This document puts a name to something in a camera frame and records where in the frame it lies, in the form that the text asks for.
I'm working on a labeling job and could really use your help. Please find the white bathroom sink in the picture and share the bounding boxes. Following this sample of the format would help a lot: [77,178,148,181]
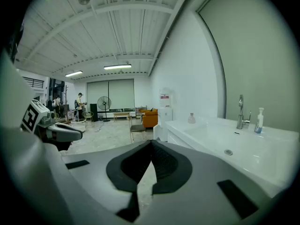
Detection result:
[165,116,300,195]

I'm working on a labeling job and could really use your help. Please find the orange sofa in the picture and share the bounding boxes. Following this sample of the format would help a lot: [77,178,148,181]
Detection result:
[140,108,159,129]

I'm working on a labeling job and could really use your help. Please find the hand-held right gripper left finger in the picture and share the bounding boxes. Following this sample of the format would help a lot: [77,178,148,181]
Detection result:
[61,139,153,225]

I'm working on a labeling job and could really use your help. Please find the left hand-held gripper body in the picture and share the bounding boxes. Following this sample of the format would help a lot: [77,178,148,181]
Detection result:
[20,99,71,152]

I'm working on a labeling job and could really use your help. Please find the black standing fan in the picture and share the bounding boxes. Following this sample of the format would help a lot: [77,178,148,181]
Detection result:
[97,96,112,122]

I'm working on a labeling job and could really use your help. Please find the white water dispenser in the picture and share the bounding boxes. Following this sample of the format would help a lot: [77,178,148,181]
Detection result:
[157,107,173,141]

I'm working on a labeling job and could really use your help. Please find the chrome faucet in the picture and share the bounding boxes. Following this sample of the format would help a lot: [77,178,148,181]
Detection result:
[236,94,252,130]

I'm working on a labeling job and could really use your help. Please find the wooden coat rack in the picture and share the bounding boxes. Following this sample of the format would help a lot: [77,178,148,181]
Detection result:
[62,85,70,124]

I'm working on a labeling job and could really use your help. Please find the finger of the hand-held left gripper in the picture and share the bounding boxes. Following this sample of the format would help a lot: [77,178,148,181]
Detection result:
[54,122,83,143]

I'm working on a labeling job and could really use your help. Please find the black tall speaker box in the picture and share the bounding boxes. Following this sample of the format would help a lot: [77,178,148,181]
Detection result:
[90,103,99,122]

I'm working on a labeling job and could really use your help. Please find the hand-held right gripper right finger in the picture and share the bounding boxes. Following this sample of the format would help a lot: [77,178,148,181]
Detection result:
[140,139,282,225]

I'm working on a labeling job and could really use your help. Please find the grey window blinds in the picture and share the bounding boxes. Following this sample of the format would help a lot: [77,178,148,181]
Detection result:
[87,79,135,110]

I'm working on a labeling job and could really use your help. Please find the white low side box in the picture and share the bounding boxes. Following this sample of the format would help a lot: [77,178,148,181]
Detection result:
[153,124,163,141]

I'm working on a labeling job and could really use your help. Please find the low wooden table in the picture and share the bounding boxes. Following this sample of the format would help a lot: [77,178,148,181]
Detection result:
[113,112,130,122]

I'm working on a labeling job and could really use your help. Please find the brown seat wooden chair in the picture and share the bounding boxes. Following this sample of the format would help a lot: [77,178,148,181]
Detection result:
[127,115,146,142]

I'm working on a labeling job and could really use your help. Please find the metal frame shelf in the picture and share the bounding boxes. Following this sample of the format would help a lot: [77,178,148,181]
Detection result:
[135,105,148,119]

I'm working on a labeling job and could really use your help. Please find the white soap dispenser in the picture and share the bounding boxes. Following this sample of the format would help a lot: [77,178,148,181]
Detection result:
[254,107,265,134]

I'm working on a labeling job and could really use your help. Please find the yellow wire chair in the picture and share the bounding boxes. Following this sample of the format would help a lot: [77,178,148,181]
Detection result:
[82,111,94,123]

